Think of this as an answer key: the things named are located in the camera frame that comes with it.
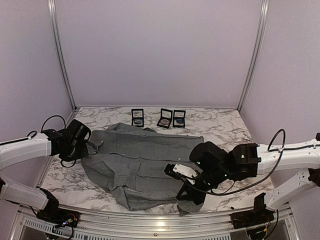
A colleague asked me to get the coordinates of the dark patterned round brooch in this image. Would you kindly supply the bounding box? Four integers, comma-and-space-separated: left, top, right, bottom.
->
133, 118, 143, 126

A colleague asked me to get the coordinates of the black display frame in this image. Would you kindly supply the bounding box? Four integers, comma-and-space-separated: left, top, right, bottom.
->
173, 109, 186, 128
131, 108, 144, 128
157, 108, 173, 129

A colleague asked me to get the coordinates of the left black display frame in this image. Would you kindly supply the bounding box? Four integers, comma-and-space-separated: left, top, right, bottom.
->
131, 108, 144, 128

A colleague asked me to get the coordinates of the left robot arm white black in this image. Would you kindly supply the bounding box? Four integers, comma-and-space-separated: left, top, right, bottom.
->
0, 119, 92, 223

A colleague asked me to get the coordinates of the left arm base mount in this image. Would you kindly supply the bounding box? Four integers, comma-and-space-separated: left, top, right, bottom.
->
36, 188, 80, 228

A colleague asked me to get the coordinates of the right aluminium frame post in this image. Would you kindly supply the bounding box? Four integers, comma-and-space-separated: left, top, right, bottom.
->
237, 0, 270, 113

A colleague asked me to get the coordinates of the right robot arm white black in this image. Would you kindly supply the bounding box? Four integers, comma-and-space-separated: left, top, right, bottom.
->
174, 136, 320, 224

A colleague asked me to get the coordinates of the middle black display frame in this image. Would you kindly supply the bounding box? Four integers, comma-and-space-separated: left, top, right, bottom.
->
157, 108, 173, 129

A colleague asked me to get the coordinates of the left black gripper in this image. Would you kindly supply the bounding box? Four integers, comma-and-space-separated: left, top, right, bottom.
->
62, 140, 88, 162

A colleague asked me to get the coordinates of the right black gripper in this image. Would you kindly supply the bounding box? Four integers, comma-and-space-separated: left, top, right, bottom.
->
176, 166, 229, 206

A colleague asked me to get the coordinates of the grey button shirt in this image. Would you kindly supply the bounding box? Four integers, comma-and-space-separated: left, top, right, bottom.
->
80, 122, 204, 211

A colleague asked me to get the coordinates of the pink round brooch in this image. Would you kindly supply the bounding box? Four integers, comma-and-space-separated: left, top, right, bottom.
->
160, 119, 170, 126

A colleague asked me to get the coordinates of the aluminium frame post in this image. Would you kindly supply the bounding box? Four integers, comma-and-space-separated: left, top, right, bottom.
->
47, 0, 77, 112
237, 0, 270, 113

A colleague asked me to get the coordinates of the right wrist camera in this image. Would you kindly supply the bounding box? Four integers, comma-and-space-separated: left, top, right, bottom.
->
164, 163, 198, 185

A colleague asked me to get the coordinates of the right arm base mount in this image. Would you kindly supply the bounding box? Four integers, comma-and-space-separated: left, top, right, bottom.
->
230, 193, 281, 229

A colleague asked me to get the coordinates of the front aluminium rail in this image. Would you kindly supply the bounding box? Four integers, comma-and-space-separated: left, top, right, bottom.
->
14, 197, 298, 240

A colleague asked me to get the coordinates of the blue round brooch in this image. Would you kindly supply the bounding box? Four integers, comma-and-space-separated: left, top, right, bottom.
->
176, 119, 184, 125

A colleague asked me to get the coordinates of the right black display frame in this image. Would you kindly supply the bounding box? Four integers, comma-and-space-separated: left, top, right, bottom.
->
173, 109, 186, 128

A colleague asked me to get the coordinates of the left aluminium frame post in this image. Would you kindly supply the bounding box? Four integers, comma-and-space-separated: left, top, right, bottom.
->
47, 0, 77, 112

